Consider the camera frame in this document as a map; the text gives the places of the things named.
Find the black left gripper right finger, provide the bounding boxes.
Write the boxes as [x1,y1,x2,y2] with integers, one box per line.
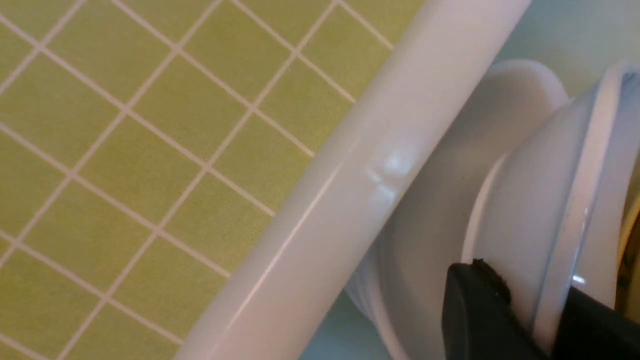
[555,287,640,360]

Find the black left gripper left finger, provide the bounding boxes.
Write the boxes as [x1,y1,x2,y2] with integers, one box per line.
[442,259,546,360]

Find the white square dish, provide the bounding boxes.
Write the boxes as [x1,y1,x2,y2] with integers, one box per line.
[461,62,639,354]

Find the beige noodle bowl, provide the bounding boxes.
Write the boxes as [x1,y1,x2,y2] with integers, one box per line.
[615,156,640,315]

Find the stack of white dishes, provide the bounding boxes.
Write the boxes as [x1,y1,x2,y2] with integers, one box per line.
[345,60,571,360]

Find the large white plastic tub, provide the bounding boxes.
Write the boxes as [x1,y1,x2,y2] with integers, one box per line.
[175,0,639,360]

